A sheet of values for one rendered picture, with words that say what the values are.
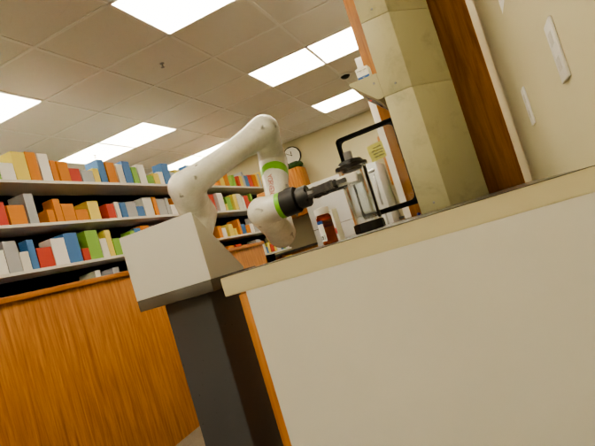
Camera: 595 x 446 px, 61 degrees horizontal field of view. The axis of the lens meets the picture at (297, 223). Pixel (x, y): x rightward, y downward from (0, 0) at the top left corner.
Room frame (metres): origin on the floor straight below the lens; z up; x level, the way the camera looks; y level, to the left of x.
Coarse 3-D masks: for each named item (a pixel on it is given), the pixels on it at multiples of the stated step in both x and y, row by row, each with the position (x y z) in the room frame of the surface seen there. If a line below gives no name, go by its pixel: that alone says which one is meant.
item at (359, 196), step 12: (336, 168) 1.62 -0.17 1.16; (348, 168) 1.60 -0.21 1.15; (360, 168) 1.60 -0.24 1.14; (360, 180) 1.59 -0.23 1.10; (348, 192) 1.61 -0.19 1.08; (360, 192) 1.59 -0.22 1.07; (348, 204) 1.64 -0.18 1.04; (360, 204) 1.60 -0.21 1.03; (372, 204) 1.60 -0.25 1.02; (360, 216) 1.60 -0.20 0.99; (372, 216) 1.59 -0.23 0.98
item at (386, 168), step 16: (384, 128) 2.22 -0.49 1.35; (352, 144) 2.29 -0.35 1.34; (368, 144) 2.26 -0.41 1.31; (384, 144) 2.23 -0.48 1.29; (368, 160) 2.27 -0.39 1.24; (384, 160) 2.24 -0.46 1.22; (400, 160) 2.21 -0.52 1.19; (384, 176) 2.25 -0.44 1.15; (400, 176) 2.22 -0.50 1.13; (384, 192) 2.26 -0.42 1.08; (400, 192) 2.23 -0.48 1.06
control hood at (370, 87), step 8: (360, 80) 1.92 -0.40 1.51; (368, 80) 1.91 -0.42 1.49; (376, 80) 1.90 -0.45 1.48; (352, 88) 1.97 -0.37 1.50; (360, 88) 1.92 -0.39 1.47; (368, 88) 1.91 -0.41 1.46; (376, 88) 1.90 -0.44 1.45; (368, 96) 1.98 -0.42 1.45; (376, 96) 1.91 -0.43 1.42; (376, 104) 2.21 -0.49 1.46; (384, 104) 2.03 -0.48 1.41
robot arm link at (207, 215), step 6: (210, 204) 1.92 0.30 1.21; (204, 210) 1.89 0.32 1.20; (210, 210) 1.92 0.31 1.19; (216, 210) 1.99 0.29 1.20; (198, 216) 1.89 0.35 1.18; (204, 216) 1.90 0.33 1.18; (210, 216) 1.93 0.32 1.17; (216, 216) 1.99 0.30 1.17; (204, 222) 1.89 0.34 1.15; (210, 222) 1.92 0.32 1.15; (210, 228) 1.91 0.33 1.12
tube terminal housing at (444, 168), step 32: (384, 32) 1.87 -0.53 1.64; (416, 32) 1.90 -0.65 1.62; (384, 64) 1.88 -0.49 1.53; (416, 64) 1.88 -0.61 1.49; (384, 96) 1.90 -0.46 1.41; (416, 96) 1.86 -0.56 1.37; (448, 96) 1.92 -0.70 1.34; (416, 128) 1.87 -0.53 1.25; (448, 128) 1.90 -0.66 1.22; (416, 160) 1.88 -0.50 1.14; (448, 160) 1.88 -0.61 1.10; (416, 192) 1.89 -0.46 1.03; (448, 192) 1.86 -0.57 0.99; (480, 192) 1.92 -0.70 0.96
